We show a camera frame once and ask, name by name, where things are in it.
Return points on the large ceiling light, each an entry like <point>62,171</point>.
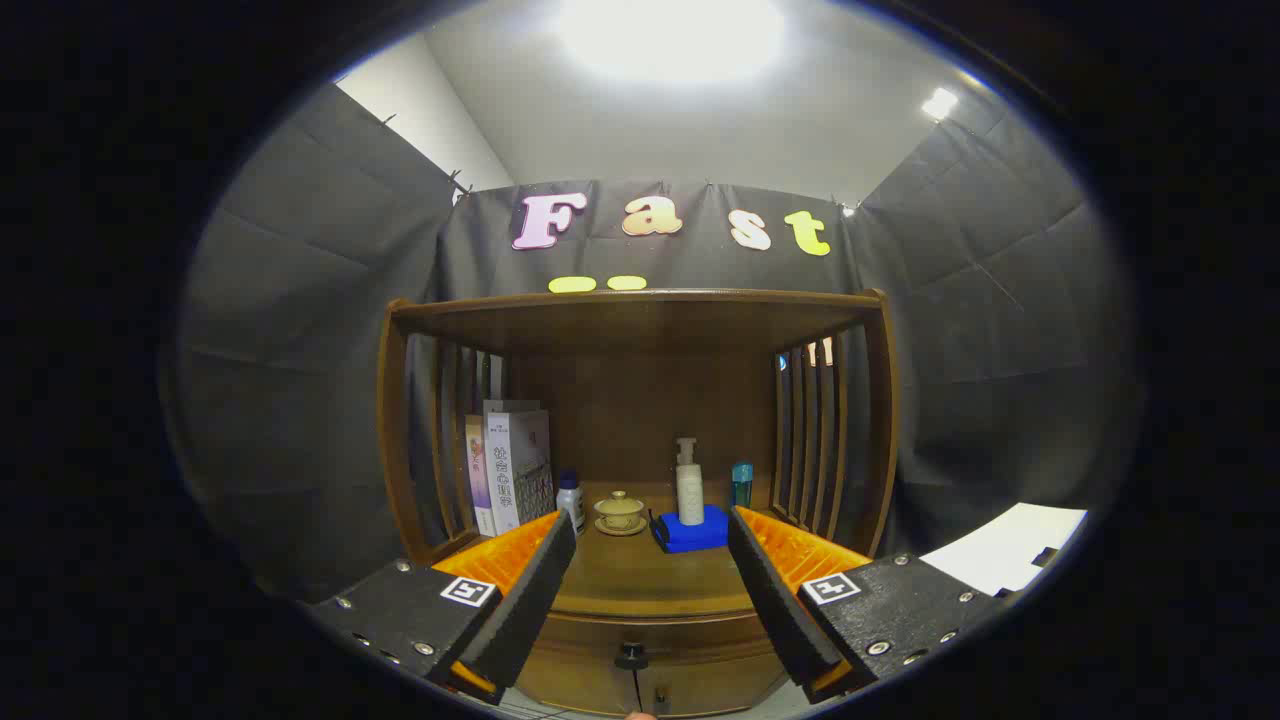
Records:
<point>670,35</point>

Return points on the black drawer knob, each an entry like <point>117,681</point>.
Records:
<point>631,657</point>

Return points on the blue transparent bottle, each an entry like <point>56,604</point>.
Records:
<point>741,488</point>

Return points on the wooden drawer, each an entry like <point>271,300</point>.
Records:
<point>700,640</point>

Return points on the thin purple book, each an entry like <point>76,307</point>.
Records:
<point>478,480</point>

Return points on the blue folded cloth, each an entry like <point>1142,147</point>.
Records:
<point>695,535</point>

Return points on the white pump bottle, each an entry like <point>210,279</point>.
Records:
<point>690,495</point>

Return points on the white bottle blue cap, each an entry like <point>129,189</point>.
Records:
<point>570,505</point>

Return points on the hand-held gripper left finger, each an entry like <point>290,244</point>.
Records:
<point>525,605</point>

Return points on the wooden countertop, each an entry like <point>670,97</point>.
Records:
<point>640,580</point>

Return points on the white plastic storage unit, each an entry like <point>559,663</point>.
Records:
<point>1000,550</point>

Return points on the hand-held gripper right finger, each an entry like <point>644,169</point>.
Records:
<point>780,600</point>

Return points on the wooden cabinet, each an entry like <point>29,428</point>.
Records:
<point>640,400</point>

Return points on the thick white book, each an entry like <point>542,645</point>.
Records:
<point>515,460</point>

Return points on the yellow lidded tea cup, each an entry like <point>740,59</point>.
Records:
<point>620,512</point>

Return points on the small ceiling light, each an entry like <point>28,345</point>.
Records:
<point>940,102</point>

